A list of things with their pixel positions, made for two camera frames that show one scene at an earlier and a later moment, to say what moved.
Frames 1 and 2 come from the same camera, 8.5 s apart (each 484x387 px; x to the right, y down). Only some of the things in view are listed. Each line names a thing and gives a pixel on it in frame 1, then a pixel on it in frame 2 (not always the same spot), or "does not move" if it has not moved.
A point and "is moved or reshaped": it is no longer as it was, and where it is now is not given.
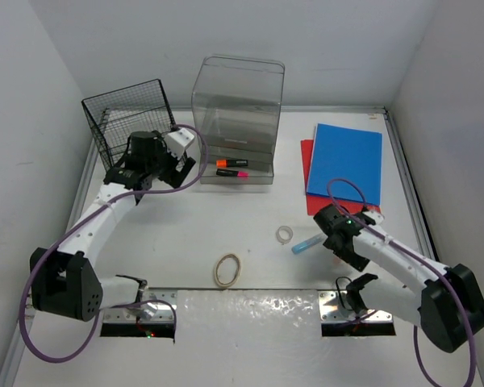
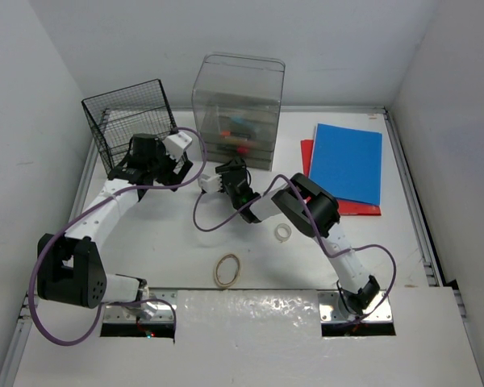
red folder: x=315 y=203 does not move
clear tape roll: x=284 y=235 does not move
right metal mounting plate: x=335 y=306 does not move
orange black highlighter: x=221 y=163 is moved or reshaped
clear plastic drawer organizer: x=237 y=102 does not move
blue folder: x=346 y=152 does not move
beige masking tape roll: x=237 y=272 does not move
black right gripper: x=356 y=260 to x=235 y=164
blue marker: x=306 y=243 to x=239 y=119
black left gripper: x=172 y=176 does not move
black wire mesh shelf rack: x=115 y=114 does not move
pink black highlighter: x=227 y=172 is moved or reshaped
